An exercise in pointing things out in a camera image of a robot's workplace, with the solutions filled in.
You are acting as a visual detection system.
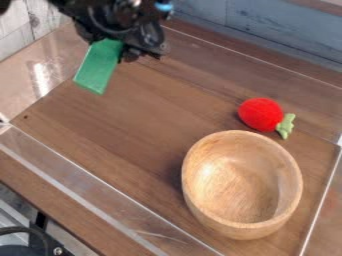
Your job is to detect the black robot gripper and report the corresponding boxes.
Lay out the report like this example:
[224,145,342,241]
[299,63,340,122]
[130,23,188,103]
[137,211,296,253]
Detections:
[70,0,176,64]

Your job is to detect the green rectangular block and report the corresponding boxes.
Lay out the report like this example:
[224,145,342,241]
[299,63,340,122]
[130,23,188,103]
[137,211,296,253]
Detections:
[73,39,122,95]

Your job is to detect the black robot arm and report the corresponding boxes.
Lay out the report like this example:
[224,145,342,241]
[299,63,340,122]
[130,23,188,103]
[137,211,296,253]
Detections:
[44,0,173,62]

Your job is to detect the brown wooden bowl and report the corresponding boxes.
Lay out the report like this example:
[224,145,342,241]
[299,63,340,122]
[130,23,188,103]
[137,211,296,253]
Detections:
[181,130,303,240]

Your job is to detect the red plush strawberry toy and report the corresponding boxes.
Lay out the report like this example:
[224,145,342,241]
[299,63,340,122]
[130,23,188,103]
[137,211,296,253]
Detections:
[237,98,296,140]

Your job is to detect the clear acrylic front barrier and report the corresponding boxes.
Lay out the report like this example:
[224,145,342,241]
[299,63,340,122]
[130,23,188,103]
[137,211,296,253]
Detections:
[0,124,223,256]

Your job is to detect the black device lower left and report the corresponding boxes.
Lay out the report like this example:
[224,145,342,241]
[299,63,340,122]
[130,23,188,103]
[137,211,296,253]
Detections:
[0,224,74,256]

